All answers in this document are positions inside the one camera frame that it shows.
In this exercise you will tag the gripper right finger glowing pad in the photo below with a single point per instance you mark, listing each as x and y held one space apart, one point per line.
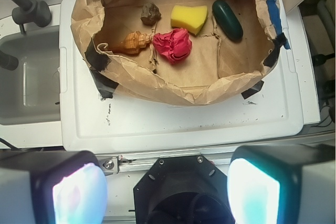
292 183

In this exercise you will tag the yellow sponge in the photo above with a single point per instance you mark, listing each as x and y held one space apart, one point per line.
190 18

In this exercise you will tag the crumpled red paper ball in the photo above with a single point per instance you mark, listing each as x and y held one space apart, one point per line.
175 46

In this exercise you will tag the brown paper bag tray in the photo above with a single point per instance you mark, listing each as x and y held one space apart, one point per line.
216 69

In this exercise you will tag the brown rock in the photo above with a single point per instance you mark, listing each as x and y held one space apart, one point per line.
150 14

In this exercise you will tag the grey toy sink basin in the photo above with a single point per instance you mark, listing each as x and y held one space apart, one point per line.
30 93

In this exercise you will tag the aluminium extrusion rail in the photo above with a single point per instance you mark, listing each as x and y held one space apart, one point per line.
131 162

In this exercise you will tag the grey toy faucet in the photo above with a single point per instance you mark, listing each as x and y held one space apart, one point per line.
31 11

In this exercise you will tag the orange conch seashell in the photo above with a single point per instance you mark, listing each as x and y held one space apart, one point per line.
132 44

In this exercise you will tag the white cooler lid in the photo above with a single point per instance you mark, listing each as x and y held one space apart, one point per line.
127 124

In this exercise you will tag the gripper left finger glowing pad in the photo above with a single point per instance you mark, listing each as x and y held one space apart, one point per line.
52 187

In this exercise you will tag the blue tape strip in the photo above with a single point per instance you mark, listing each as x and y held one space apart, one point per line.
274 14

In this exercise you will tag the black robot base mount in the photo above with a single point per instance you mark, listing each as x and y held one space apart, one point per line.
187 189

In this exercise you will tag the green plastic pickle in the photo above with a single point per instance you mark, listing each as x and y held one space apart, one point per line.
227 20

